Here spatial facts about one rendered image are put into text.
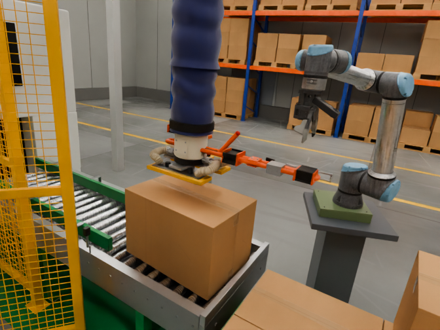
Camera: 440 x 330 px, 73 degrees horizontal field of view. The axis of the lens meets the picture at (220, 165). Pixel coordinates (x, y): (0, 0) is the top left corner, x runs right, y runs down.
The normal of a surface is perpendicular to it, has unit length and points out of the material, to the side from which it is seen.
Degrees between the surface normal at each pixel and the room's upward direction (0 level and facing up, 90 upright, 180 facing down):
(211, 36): 75
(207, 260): 90
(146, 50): 90
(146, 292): 90
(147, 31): 90
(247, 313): 0
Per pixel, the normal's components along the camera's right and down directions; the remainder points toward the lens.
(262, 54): -0.51, 0.25
